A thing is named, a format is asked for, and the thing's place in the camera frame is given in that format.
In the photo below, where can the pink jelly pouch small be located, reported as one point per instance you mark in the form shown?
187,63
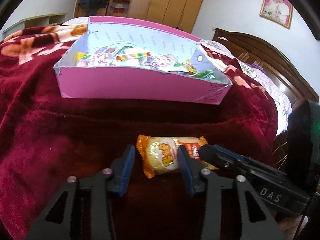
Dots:
163,63

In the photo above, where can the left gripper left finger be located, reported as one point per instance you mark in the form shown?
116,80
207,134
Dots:
81,208

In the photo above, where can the person's right hand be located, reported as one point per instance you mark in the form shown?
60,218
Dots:
290,226

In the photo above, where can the yellow small candy packet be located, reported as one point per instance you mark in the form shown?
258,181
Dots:
82,59

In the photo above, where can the green pea snack packet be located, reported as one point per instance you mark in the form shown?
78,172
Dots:
207,75

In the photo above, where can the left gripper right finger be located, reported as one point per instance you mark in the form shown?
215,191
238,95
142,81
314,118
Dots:
234,210

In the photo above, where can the yellow jelly cup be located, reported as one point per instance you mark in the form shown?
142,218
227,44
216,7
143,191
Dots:
190,68

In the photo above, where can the red floral blanket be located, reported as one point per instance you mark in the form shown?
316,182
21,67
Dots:
46,138

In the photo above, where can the pink jelly pouch large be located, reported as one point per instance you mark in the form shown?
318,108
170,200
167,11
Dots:
103,57

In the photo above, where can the rainbow edged clear snack bag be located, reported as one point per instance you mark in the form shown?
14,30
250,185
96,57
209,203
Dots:
126,57

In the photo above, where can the low beige shelf unit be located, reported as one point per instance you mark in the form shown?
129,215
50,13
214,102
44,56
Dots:
35,21

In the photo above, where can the framed wedding photo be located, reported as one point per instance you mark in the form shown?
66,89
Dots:
278,11

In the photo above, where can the wooden wardrobe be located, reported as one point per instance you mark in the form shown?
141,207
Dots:
180,14

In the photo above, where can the wooden headboard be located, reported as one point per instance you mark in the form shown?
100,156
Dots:
250,49

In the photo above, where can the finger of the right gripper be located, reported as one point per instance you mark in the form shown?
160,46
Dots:
222,156
206,154

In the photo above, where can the red box on shelf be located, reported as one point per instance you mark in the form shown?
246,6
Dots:
119,9

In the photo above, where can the orange rice cracker bag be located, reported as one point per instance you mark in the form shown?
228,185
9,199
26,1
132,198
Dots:
159,154

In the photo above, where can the pink cardboard box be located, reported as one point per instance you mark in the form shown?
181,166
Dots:
133,82

